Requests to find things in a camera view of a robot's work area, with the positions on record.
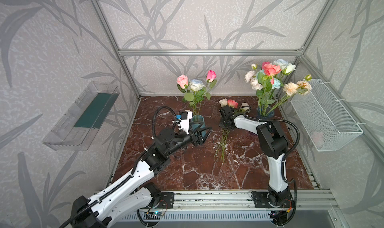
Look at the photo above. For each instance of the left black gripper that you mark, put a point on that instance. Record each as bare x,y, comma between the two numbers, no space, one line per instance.
194,136

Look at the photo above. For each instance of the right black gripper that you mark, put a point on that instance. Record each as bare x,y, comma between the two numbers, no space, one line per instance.
226,115

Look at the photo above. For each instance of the teal ceramic vase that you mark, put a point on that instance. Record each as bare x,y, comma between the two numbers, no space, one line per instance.
197,121

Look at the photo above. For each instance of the blue purple glass vase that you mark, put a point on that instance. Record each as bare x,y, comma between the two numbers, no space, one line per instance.
265,113

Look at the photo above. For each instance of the deep pink rose stem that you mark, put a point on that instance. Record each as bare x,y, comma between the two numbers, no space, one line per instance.
211,75

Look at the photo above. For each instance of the pink and white rose stem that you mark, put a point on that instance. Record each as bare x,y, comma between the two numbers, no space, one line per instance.
193,90

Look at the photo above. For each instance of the peach carnation stem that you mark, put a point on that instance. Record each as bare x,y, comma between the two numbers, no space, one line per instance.
251,77

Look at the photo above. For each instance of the cream peach flower stem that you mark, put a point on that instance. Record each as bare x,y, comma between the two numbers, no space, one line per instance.
302,87

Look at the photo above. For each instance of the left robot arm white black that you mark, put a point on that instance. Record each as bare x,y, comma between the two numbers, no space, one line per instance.
132,191

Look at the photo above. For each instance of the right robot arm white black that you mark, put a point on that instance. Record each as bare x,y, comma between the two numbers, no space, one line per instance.
273,143

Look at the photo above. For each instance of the pink white rose bunch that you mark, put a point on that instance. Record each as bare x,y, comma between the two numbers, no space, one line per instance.
228,103

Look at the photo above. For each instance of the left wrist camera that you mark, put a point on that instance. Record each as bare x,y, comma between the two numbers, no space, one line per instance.
183,120

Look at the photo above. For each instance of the white wire mesh basket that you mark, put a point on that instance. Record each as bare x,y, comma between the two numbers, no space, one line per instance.
327,122

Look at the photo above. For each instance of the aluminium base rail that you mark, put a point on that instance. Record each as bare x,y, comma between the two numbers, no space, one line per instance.
202,205

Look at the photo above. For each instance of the clear plastic wall tray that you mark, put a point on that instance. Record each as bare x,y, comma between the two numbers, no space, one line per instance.
79,126

